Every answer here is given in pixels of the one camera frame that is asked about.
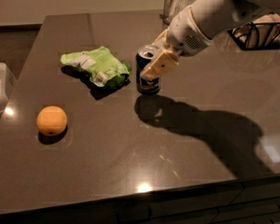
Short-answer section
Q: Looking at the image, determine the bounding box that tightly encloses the green rice chip bag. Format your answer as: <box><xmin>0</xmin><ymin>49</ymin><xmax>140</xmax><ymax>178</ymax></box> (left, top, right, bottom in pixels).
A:
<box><xmin>61</xmin><ymin>46</ymin><xmax>132</xmax><ymax>90</ymax></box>

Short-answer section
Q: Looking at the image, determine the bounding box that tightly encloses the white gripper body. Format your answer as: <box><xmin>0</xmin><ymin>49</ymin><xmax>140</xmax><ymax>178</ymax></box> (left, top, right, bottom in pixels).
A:
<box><xmin>166</xmin><ymin>6</ymin><xmax>212</xmax><ymax>56</ymax></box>

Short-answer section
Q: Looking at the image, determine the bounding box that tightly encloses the black wire basket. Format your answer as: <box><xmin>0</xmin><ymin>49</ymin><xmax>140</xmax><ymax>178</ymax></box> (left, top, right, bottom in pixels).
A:
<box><xmin>229</xmin><ymin>13</ymin><xmax>280</xmax><ymax>50</ymax></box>

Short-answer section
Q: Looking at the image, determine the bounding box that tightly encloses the blue pepsi can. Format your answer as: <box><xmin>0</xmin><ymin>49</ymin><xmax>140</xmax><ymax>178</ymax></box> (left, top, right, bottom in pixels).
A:
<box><xmin>135</xmin><ymin>44</ymin><xmax>161</xmax><ymax>96</ymax></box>

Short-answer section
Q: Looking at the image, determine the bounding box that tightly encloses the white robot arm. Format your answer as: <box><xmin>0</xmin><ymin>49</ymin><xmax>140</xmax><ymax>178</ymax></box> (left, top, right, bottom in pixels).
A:
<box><xmin>140</xmin><ymin>0</ymin><xmax>280</xmax><ymax>80</ymax></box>

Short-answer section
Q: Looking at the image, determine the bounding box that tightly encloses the orange fruit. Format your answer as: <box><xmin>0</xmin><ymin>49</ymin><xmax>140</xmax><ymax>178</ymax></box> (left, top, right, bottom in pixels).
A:
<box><xmin>36</xmin><ymin>105</ymin><xmax>67</xmax><ymax>136</ymax></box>

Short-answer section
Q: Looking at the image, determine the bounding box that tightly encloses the clear glass with straws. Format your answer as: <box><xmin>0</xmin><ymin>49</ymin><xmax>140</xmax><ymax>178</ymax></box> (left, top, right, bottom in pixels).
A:
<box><xmin>162</xmin><ymin>0</ymin><xmax>188</xmax><ymax>25</ymax></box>

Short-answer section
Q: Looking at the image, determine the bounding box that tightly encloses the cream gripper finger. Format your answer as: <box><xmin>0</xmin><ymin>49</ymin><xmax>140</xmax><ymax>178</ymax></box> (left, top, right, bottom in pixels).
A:
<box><xmin>140</xmin><ymin>49</ymin><xmax>179</xmax><ymax>80</ymax></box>
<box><xmin>152</xmin><ymin>29</ymin><xmax>168</xmax><ymax>48</ymax></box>

